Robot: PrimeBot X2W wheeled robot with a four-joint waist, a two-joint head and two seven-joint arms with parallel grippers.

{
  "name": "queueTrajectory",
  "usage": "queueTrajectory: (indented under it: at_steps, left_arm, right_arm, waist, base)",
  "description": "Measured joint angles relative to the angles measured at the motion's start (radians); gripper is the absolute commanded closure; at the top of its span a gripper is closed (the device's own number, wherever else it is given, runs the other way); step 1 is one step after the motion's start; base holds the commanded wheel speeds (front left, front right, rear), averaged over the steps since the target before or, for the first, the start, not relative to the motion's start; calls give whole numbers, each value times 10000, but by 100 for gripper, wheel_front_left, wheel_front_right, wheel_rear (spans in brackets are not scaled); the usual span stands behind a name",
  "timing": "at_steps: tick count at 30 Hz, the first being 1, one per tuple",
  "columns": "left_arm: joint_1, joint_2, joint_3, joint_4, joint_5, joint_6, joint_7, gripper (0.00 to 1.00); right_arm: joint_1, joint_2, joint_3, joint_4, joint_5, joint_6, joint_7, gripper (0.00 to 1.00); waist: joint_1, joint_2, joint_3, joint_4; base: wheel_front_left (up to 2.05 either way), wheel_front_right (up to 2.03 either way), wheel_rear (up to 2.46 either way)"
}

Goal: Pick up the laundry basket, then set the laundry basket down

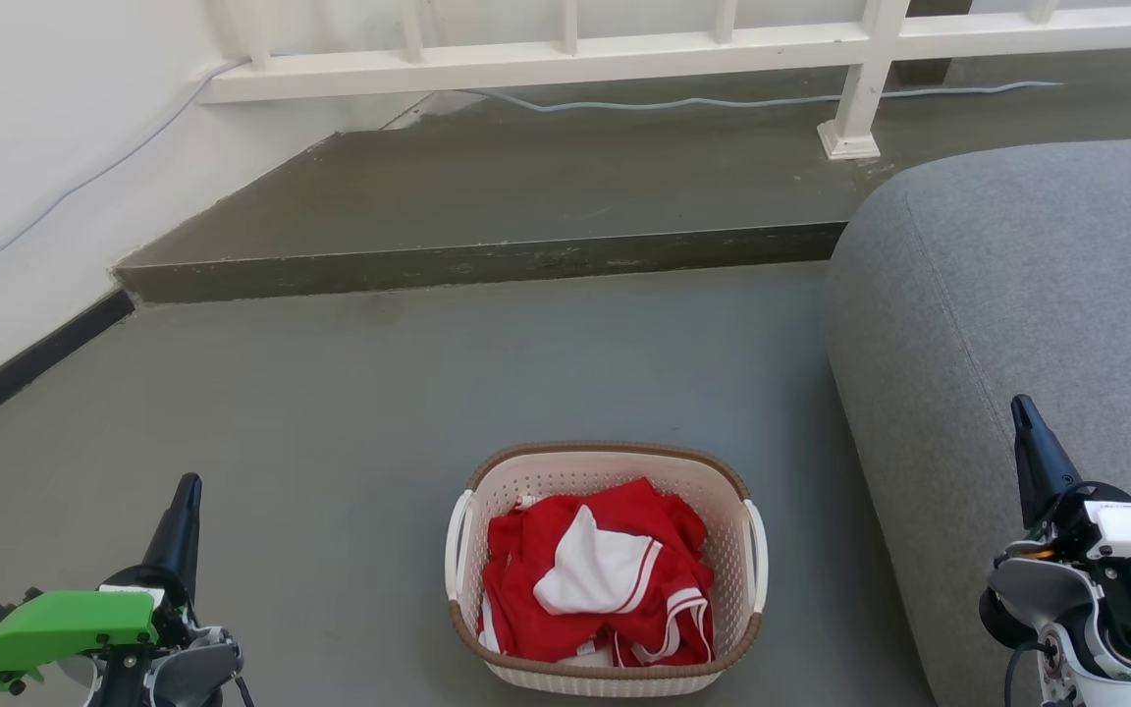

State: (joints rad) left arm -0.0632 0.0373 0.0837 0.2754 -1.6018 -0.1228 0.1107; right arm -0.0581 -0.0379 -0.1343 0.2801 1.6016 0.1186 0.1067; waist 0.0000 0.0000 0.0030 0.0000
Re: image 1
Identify grey fabric sofa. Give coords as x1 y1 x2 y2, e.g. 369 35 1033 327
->
826 136 1131 707

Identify white wooden railing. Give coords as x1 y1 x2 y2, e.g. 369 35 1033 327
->
195 0 1131 161

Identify red and white garment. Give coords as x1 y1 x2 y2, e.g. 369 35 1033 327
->
476 477 716 669

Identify light grey cable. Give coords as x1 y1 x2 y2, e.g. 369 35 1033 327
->
0 57 1063 296

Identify black baseboard strip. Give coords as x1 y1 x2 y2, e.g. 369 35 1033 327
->
0 289 136 448

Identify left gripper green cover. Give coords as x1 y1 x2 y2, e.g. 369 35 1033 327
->
0 473 203 693

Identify cream plastic laundry basket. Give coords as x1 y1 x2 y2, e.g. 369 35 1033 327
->
444 441 770 698

